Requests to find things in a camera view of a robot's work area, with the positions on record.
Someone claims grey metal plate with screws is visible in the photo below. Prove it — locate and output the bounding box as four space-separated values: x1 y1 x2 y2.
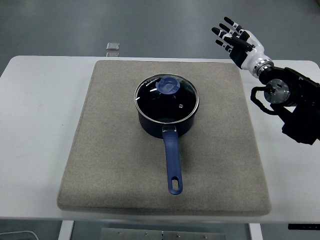
100 227 226 240

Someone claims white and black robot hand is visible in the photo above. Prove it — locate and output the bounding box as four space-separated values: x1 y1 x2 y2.
211 16 272 76

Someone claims white cable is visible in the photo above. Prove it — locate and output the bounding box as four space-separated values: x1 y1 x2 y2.
0 230 39 240

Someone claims beige fabric mat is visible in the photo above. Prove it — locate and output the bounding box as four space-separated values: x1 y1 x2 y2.
56 59 272 216

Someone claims white table leg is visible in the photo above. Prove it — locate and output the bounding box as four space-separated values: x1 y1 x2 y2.
248 222 263 240
57 220 75 240

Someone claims black table control panel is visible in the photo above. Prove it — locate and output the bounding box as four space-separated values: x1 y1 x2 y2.
287 223 320 231

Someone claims dark pot with blue handle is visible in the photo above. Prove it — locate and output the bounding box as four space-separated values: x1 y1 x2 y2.
136 107 197 196

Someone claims glass pot lid blue knob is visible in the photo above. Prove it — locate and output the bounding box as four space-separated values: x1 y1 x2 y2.
134 74 200 125

